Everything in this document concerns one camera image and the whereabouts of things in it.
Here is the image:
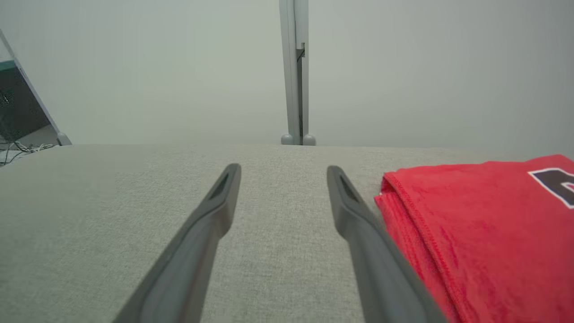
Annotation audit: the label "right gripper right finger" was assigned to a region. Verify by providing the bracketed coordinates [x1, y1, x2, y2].
[326, 165, 449, 323]

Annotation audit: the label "grey partition post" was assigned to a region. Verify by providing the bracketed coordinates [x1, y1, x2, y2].
[279, 0, 310, 145]

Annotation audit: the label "grey wheeled stand leg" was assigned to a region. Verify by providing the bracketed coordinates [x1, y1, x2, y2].
[0, 29, 72, 147]

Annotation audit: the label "dark screen panel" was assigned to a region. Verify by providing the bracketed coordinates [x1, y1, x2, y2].
[0, 61, 51, 142]

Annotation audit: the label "red Bulls basketball jersey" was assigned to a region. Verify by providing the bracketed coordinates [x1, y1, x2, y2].
[374, 154, 574, 323]

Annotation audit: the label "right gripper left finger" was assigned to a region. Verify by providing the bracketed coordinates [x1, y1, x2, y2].
[112, 163, 242, 323]

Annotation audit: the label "white floor cables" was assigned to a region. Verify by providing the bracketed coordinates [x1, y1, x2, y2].
[0, 140, 55, 166]

